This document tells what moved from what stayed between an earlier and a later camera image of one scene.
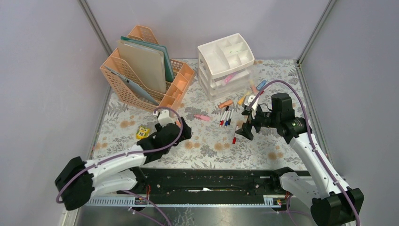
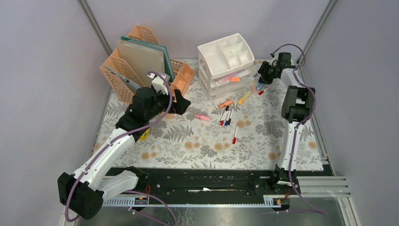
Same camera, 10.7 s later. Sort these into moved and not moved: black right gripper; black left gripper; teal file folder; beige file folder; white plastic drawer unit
Moved: black left gripper; black right gripper
Not moved: teal file folder; white plastic drawer unit; beige file folder
